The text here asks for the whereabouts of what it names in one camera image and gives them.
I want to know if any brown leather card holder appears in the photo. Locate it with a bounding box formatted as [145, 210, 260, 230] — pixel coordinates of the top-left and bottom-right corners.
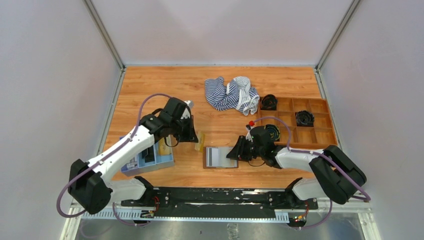
[203, 146, 239, 169]

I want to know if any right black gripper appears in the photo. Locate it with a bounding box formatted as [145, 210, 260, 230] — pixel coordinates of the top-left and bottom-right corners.
[227, 135, 265, 162]

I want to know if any black coiled belt right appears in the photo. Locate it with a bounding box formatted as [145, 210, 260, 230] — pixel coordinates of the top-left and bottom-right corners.
[295, 110, 315, 127]

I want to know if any gold card in box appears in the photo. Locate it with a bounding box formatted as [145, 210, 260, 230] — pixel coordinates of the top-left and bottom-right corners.
[157, 138, 172, 156]

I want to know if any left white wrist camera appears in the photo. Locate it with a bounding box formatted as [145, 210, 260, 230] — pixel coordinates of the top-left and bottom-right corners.
[180, 100, 194, 120]

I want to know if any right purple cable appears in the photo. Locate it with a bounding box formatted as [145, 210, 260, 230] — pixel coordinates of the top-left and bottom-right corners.
[246, 116, 372, 231]

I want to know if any black coiled belt top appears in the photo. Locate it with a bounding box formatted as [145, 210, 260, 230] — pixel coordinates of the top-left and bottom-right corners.
[260, 94, 278, 111]

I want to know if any black coiled belt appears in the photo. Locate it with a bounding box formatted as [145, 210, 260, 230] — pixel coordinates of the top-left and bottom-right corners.
[260, 94, 278, 111]
[295, 110, 315, 127]

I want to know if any dark patterned coiled belt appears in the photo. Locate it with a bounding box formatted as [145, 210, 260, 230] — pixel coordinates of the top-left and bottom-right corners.
[264, 124, 281, 142]

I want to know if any blue plastic organizer box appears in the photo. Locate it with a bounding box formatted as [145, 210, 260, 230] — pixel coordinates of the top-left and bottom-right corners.
[120, 136, 175, 177]

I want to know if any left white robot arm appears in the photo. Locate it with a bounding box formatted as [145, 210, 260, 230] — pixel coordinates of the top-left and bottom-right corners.
[59, 97, 199, 215]

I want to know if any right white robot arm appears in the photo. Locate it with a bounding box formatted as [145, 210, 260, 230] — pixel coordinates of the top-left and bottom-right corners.
[226, 126, 367, 209]

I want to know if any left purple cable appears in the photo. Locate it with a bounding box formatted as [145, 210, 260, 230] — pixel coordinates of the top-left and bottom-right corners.
[56, 93, 173, 227]

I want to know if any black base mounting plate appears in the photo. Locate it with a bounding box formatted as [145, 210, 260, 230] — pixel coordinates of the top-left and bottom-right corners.
[120, 187, 318, 219]

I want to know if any wooden compartment tray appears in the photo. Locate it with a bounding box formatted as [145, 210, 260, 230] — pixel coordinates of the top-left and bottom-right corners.
[255, 94, 338, 149]

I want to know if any purple cable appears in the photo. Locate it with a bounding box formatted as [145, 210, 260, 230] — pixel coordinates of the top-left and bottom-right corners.
[56, 93, 173, 227]
[246, 116, 372, 231]

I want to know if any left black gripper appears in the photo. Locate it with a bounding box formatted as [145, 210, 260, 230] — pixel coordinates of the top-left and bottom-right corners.
[170, 114, 199, 142]

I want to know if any blue striped cloth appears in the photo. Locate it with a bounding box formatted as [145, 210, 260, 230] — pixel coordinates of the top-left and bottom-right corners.
[204, 76, 260, 116]

